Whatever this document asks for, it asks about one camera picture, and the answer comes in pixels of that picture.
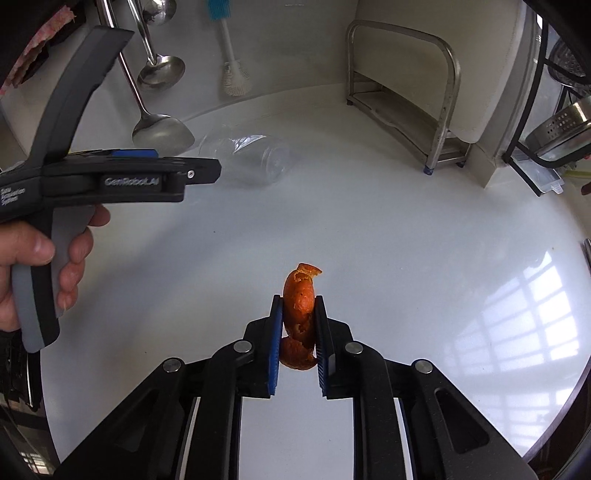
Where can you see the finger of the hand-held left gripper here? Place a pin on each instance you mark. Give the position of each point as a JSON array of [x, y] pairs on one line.
[[198, 170], [136, 153]]

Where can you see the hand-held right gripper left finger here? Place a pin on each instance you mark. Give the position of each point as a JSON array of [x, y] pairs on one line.
[[274, 364]]

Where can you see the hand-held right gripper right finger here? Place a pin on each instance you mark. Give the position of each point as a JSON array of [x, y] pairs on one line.
[[323, 369]]

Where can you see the black dish rack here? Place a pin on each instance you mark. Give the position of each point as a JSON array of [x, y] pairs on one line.
[[531, 157]]

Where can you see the white cutting board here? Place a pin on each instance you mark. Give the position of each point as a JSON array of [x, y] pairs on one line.
[[438, 55]]

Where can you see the orange peel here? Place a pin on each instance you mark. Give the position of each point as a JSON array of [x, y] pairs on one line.
[[300, 295]]

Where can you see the metal spatula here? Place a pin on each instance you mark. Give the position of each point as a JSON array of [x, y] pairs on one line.
[[161, 134]]

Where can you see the perforated metal utensil holder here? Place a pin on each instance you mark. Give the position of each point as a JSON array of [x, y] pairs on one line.
[[563, 129]]

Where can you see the person's left hand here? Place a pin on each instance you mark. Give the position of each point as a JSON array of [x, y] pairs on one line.
[[32, 247]]

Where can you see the pink sponge cloth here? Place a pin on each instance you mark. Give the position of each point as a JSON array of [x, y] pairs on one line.
[[27, 50]]

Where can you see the blue white bottle brush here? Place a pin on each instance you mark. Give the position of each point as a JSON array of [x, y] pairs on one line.
[[233, 78]]

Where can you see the metal ladle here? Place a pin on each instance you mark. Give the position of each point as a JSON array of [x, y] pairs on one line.
[[161, 74]]

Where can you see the metal cutting board rack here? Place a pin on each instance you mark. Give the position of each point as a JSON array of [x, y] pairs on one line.
[[445, 92]]

